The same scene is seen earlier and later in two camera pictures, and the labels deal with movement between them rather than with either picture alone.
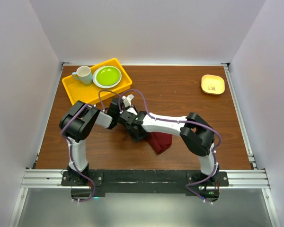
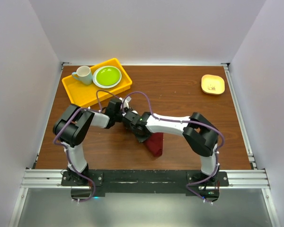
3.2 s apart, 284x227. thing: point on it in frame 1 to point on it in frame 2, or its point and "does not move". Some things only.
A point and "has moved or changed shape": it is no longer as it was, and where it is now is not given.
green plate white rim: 105,77 does not move
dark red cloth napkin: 161,142 has moved or changed shape
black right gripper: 136,136 does not move
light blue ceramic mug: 84,74 does not move
